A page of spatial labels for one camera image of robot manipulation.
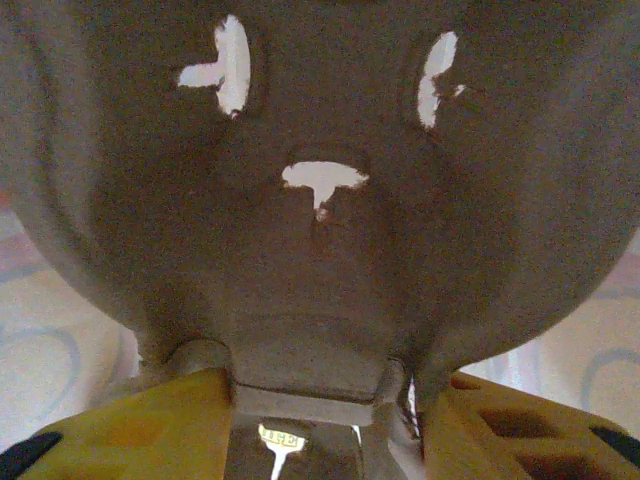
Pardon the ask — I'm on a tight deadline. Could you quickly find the brown pulp cup carrier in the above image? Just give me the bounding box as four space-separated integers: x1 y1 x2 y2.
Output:
0 0 640 480

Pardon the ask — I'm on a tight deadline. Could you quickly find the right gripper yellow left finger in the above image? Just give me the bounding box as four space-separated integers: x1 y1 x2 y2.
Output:
0 367 234 480

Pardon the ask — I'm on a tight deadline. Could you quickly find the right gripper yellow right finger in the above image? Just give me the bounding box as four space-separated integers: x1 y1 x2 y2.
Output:
419 372 640 480

